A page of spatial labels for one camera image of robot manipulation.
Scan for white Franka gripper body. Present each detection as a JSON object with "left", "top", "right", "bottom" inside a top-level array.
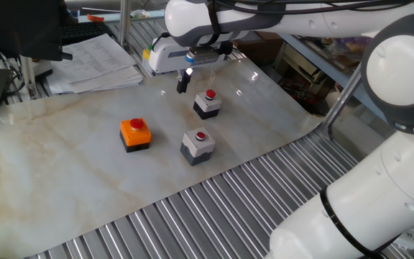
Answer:
[{"left": 148, "top": 36, "right": 193, "bottom": 75}]

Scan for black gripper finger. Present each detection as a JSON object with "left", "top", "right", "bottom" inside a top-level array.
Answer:
[
  {"left": 184, "top": 67, "right": 193, "bottom": 93},
  {"left": 176, "top": 68, "right": 186, "bottom": 94}
]

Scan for white black box red button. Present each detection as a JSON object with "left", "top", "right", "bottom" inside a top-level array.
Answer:
[{"left": 193, "top": 89, "right": 223, "bottom": 120}]

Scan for white grey box red button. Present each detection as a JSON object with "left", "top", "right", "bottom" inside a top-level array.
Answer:
[{"left": 180, "top": 127, "right": 216, "bottom": 167}]

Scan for orange box red mushroom button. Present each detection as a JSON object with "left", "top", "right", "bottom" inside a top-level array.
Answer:
[{"left": 119, "top": 117, "right": 152, "bottom": 153}]

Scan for stack of printed papers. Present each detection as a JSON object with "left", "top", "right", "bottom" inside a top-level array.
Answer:
[{"left": 47, "top": 33, "right": 144, "bottom": 95}]

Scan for brown cardboard box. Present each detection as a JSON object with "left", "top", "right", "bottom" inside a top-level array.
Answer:
[{"left": 234, "top": 31, "right": 284, "bottom": 66}]

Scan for black computer keyboard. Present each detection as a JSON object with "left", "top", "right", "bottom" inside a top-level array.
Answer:
[{"left": 60, "top": 21, "right": 114, "bottom": 46}]

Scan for blue metal shelf rack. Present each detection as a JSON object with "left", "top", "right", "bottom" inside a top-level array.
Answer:
[{"left": 278, "top": 34, "right": 387, "bottom": 119}]

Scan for marble pattern table mat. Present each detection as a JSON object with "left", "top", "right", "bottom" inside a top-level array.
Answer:
[{"left": 0, "top": 57, "right": 325, "bottom": 259}]

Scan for black monitor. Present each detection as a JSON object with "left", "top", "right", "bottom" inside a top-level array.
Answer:
[{"left": 0, "top": 0, "right": 73, "bottom": 62}]

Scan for metal wrist bracket blue caps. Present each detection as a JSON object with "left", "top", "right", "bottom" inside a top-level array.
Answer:
[{"left": 185, "top": 45, "right": 229, "bottom": 66}]

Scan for aluminium profile post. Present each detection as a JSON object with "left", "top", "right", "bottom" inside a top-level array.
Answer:
[
  {"left": 321, "top": 64, "right": 363, "bottom": 138},
  {"left": 119, "top": 0, "right": 132, "bottom": 50},
  {"left": 19, "top": 55, "right": 40, "bottom": 100}
]

